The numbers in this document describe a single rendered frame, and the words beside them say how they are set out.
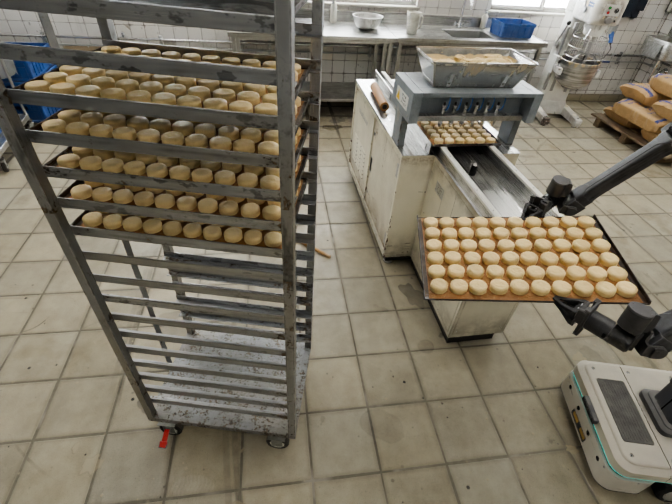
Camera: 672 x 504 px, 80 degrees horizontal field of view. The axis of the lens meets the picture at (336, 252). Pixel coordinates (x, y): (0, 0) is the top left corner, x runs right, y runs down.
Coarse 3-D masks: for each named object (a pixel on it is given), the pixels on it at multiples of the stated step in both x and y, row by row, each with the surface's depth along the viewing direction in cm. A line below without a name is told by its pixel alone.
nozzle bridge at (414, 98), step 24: (408, 72) 222; (408, 96) 204; (432, 96) 200; (456, 96) 202; (480, 96) 204; (504, 96) 206; (528, 96) 208; (408, 120) 206; (432, 120) 212; (456, 120) 214; (480, 120) 217; (504, 120) 219; (528, 120) 217
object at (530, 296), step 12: (456, 228) 139; (492, 228) 137; (528, 228) 136; (564, 228) 134; (444, 240) 134; (492, 240) 132; (552, 240) 130; (588, 240) 129; (444, 252) 130; (480, 252) 128; (516, 252) 127; (540, 252) 126; (552, 252) 126; (576, 252) 125; (444, 264) 126; (480, 264) 124; (504, 264) 124; (540, 264) 122; (600, 264) 120; (444, 276) 122; (468, 276) 121; (504, 276) 120; (468, 288) 117; (528, 300) 112; (540, 300) 112; (552, 300) 111; (588, 300) 110; (612, 300) 110; (624, 300) 109; (636, 300) 109
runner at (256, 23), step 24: (0, 0) 72; (24, 0) 72; (48, 0) 72; (72, 0) 71; (96, 0) 71; (168, 24) 72; (192, 24) 72; (216, 24) 71; (240, 24) 71; (264, 24) 71
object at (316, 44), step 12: (312, 0) 104; (312, 12) 106; (312, 48) 111; (312, 84) 118; (312, 108) 122; (312, 120) 125; (312, 144) 130; (312, 168) 136; (312, 192) 142; (312, 228) 153; (312, 264) 165; (312, 300) 180; (312, 312) 188
